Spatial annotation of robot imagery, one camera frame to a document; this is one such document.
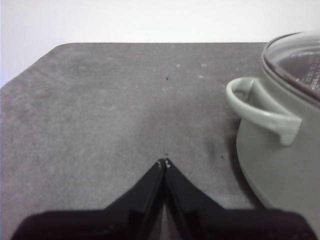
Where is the pale green electric steamer pot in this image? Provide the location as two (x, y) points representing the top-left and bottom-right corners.
(225, 32), (320, 211)

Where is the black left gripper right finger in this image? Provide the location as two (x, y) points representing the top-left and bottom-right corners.
(164, 158), (315, 240)

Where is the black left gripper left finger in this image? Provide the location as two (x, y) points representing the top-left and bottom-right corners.
(11, 158), (165, 240)

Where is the glass lid with green knob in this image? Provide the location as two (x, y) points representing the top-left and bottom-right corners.
(261, 29), (320, 104)

